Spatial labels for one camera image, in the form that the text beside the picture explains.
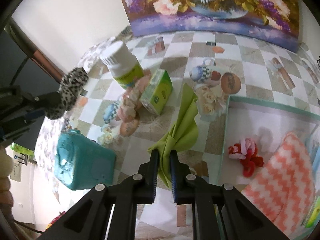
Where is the leopard print scrunchie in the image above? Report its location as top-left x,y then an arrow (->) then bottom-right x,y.
46,67 -> 89,120

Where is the teal plastic toy case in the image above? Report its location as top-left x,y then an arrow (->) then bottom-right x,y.
54,130 -> 116,191

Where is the green tissue pack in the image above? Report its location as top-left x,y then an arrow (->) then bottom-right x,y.
140,69 -> 173,116
302,196 -> 319,228

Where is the person right hand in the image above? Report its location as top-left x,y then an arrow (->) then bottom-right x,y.
0,146 -> 14,220

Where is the teal shallow tray box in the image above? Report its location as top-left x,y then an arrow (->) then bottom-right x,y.
216,94 -> 320,240

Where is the white pill bottle green label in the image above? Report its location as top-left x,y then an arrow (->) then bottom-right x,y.
100,41 -> 144,89

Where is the pink white scrunchie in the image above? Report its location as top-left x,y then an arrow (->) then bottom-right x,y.
117,74 -> 151,122

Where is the flower painting canvas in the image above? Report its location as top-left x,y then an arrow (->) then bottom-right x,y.
121,0 -> 299,52

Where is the red pink flower hair tie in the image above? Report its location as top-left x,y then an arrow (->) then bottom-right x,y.
228,137 -> 265,178

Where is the pink white fuzzy cloth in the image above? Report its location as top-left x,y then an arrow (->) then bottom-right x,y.
242,132 -> 315,236

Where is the lime green cloth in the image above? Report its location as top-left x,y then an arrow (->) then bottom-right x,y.
148,83 -> 199,188

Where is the blue face mask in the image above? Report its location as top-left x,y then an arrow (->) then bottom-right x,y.
306,135 -> 319,173

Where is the green tissue pack upright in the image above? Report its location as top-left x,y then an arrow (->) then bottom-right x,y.
140,69 -> 173,116

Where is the patterned tablecloth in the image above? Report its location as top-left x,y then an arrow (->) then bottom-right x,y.
33,28 -> 319,227

